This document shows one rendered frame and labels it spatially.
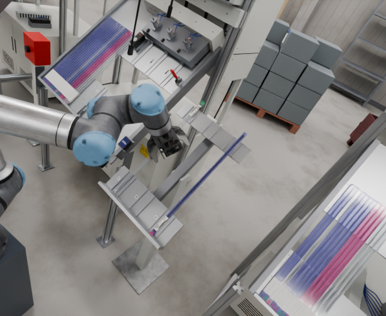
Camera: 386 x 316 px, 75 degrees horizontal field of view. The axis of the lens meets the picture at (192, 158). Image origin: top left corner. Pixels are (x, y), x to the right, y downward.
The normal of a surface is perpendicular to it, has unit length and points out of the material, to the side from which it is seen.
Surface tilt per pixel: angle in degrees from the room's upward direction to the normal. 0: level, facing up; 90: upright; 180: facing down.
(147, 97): 37
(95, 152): 90
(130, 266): 0
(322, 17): 90
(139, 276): 0
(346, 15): 90
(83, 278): 0
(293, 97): 90
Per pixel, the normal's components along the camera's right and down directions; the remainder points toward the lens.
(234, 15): -0.62, 0.32
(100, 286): 0.33, -0.72
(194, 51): -0.18, -0.31
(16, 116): 0.22, -0.02
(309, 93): -0.28, 0.54
